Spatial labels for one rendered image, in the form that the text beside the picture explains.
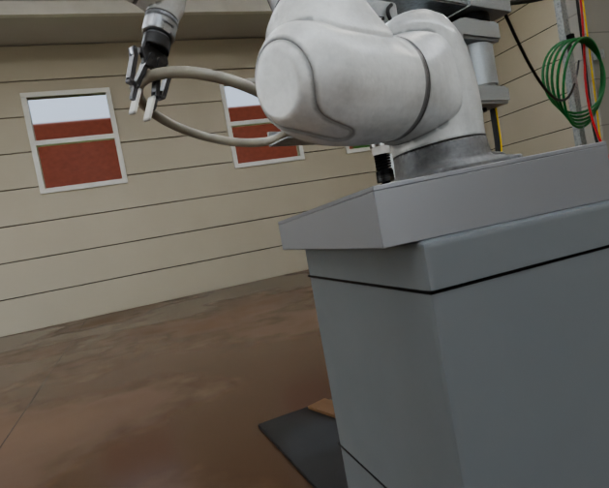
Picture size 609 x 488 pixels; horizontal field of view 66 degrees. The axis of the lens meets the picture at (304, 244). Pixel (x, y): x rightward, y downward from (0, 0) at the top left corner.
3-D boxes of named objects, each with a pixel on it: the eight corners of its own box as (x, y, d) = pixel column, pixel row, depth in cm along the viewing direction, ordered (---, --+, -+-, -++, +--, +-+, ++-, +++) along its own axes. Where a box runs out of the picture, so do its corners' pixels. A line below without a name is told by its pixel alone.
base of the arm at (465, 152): (547, 157, 75) (539, 123, 75) (435, 179, 67) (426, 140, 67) (469, 179, 92) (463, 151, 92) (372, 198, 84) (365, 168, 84)
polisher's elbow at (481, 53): (446, 100, 221) (440, 58, 220) (479, 96, 227) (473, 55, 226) (472, 86, 203) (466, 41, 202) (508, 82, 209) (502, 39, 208)
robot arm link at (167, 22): (185, 23, 130) (181, 43, 129) (167, 33, 136) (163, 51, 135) (156, 3, 123) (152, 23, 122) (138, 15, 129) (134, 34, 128)
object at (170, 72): (250, 158, 176) (251, 150, 177) (325, 123, 136) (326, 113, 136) (115, 111, 151) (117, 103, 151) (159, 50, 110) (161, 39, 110)
